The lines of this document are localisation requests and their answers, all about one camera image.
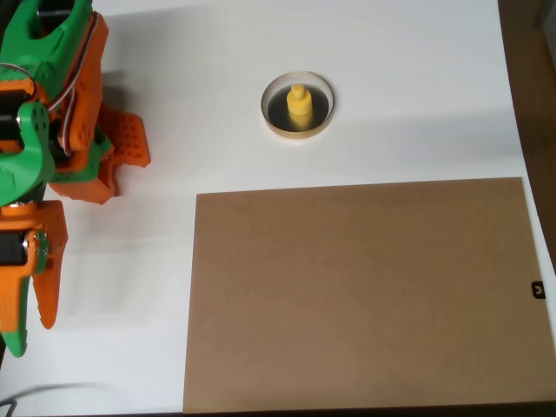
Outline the small yellow plastic knob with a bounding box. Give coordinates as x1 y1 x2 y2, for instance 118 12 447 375
285 83 314 131

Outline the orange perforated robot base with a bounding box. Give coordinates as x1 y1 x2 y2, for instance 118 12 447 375
50 103 152 206

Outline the round dish with dark bottom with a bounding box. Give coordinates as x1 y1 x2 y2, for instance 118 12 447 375
260 70 336 141

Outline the brown fibreboard panel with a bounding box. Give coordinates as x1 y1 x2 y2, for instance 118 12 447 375
182 176 556 414

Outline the grey cable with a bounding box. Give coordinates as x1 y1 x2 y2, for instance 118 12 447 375
0 382 105 417

